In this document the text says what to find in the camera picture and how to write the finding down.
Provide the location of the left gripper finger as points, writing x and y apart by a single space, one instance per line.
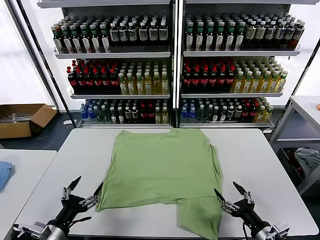
66 192
90 200

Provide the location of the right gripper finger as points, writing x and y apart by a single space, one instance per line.
246 195
223 203

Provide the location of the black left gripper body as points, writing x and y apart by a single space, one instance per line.
68 207

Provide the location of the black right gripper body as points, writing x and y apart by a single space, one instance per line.
247 212

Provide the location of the green t-shirt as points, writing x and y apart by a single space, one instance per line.
160 170

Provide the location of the red cloth item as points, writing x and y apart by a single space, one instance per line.
300 171

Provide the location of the white paper scrap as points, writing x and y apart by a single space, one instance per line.
67 122

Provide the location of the pale blue cloth pile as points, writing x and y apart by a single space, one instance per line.
307 157

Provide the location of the open brown cardboard box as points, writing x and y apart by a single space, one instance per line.
15 130

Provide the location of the yellow tea bottle white cap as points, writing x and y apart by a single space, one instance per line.
165 116
255 85
140 85
238 85
165 85
122 86
273 85
261 115
157 116
269 114
264 85
281 84
131 86
156 85
246 85
148 85

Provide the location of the blue drink bottle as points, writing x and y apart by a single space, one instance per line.
192 113
91 113
184 113
84 113

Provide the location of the dark bottle grey label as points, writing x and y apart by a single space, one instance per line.
238 112
128 113
135 113
230 113

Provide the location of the dark bottle white cap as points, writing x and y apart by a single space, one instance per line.
120 116
113 116
223 115
215 115

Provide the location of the cola bottle red cap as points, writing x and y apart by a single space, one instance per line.
105 82
114 82
204 80
196 80
72 82
246 111
143 113
88 82
253 111
151 113
96 82
187 80
80 82
213 80
230 80
221 80

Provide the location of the clear green water bottle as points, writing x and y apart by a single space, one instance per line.
99 114
105 115
200 113
207 113

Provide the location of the clear plastic packaging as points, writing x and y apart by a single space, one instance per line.
17 117

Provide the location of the grey metal shelf rack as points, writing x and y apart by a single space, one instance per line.
237 53
112 55

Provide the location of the dark tea bottle green band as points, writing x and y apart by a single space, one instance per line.
85 43
231 37
58 43
189 37
200 37
220 37
95 42
67 43
210 37
105 42
240 37
76 43

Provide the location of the dark bottle cream label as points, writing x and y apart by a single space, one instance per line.
260 33
250 33

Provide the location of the dark drink bottle white label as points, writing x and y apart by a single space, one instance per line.
132 34
153 34
123 35
163 33
279 34
114 35
143 34
270 33
289 34

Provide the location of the red-brown drink bottle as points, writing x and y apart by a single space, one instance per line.
298 35

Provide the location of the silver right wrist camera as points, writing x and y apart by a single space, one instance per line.
281 228

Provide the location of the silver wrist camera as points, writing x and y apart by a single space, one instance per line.
35 228
281 228

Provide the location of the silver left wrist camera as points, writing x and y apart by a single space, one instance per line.
35 228

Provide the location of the white metal frame side table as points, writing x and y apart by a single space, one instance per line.
300 139

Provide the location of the black window frame post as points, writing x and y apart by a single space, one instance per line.
302 75
51 75

